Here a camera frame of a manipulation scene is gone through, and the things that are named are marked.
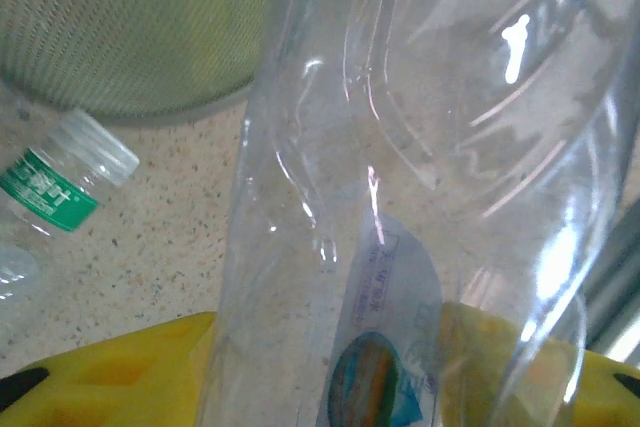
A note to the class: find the grey mesh waste bin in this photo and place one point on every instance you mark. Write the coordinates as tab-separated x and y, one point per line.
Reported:
125	47

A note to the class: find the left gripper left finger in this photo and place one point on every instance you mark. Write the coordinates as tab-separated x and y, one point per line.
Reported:
125	382

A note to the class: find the clear bottle with purple label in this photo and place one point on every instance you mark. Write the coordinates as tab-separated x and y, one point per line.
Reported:
400	147

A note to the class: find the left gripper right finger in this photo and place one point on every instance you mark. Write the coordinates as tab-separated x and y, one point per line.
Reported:
600	397

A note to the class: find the clear bottle with green label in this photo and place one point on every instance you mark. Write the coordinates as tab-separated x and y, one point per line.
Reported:
50	187

